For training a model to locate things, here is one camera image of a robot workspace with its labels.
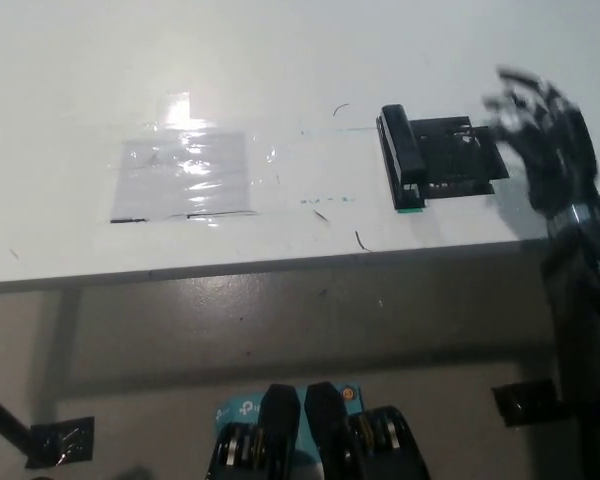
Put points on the black floor tape square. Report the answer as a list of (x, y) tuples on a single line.
[(62, 442), (525, 407)]

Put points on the black table leg bar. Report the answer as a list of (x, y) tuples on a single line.
[(2, 420)]

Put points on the white paper sheet under film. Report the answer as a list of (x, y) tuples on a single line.
[(182, 177)]

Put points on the black tape mark patch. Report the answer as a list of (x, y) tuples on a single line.
[(462, 160)]

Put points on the green tape piece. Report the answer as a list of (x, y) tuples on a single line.
[(411, 210)]

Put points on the black stapler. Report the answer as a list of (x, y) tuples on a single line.
[(404, 155)]

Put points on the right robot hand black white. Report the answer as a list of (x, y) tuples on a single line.
[(545, 150)]

